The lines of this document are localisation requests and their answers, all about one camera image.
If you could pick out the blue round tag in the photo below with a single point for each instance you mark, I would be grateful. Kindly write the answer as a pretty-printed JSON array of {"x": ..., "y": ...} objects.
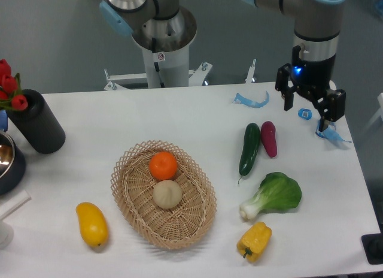
[{"x": 305, "y": 114}]

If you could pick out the white frame right edge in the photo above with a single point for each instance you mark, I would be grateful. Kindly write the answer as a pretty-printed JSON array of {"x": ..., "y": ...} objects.
[{"x": 376, "y": 120}]

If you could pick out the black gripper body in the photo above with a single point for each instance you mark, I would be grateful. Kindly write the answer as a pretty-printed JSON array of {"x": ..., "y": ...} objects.
[{"x": 311, "y": 79}]

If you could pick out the purple sweet potato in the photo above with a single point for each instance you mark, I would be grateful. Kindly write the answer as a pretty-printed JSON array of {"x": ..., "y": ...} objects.
[{"x": 268, "y": 138}]

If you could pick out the red tulip bouquet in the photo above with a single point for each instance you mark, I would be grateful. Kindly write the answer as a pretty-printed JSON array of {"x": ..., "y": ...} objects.
[{"x": 12, "y": 97}]

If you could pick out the woven wicker basket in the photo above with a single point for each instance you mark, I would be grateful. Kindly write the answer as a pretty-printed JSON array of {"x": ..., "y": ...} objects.
[{"x": 132, "y": 187}]

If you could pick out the dark metal bowl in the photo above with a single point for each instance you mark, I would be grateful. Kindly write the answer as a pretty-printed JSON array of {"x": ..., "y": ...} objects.
[{"x": 13, "y": 164}]

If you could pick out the green bok choy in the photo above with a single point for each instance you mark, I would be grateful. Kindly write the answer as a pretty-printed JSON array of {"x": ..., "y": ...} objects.
[{"x": 277, "y": 191}]

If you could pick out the orange fruit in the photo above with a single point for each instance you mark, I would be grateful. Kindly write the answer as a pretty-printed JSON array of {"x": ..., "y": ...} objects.
[{"x": 163, "y": 166}]

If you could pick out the yellow mango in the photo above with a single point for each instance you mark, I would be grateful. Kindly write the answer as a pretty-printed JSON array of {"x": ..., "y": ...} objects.
[{"x": 92, "y": 224}]

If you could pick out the black device right edge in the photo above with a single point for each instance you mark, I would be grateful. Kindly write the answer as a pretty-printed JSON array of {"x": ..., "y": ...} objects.
[{"x": 372, "y": 244}]

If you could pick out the blue tape strip left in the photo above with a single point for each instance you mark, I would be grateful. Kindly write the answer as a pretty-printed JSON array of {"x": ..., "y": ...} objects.
[{"x": 239, "y": 99}]

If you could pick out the black cylindrical vase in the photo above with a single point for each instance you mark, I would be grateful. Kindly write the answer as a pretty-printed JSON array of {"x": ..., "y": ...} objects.
[{"x": 38, "y": 124}]

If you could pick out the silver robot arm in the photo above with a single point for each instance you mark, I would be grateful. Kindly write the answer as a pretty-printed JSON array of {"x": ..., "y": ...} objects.
[{"x": 317, "y": 23}]

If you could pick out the white stand left edge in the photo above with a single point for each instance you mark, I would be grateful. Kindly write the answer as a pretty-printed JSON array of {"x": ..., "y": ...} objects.
[{"x": 8, "y": 206}]

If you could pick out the yellow bell pepper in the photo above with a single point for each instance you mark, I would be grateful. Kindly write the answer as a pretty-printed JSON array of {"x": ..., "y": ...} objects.
[{"x": 253, "y": 242}]

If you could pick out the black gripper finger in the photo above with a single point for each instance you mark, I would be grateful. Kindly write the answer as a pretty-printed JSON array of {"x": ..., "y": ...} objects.
[
  {"x": 281, "y": 85},
  {"x": 331, "y": 108}
]

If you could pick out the green cucumber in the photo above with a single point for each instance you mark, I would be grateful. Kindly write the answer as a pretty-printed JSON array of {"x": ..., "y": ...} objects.
[{"x": 250, "y": 148}]

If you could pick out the beige steamed bun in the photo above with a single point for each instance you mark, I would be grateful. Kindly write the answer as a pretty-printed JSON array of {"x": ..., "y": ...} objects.
[{"x": 167, "y": 194}]

